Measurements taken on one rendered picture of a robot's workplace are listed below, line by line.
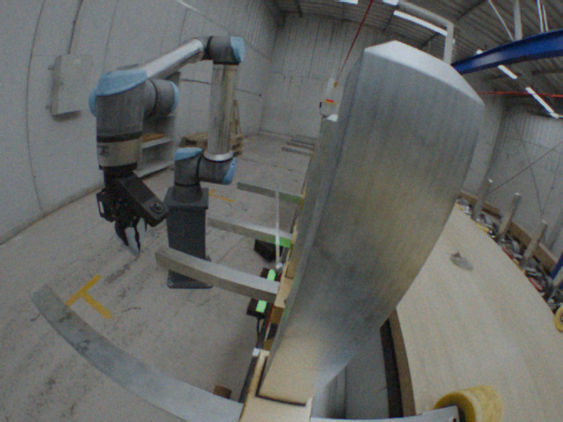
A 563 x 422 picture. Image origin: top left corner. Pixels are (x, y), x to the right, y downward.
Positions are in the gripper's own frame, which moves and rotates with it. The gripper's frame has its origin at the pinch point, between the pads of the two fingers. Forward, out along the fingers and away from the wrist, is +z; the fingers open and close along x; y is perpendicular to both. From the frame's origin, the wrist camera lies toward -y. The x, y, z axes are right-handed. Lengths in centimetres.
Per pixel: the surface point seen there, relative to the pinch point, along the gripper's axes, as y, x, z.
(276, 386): -33.0, 22.7, -17.7
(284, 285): -32.3, 0.1, -4.4
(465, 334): -67, 9, -7
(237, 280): -24.1, 0.8, -3.4
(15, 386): 82, 72, 83
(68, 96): 203, -89, -38
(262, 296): -29.1, 1.5, -1.7
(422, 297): -59, 0, -7
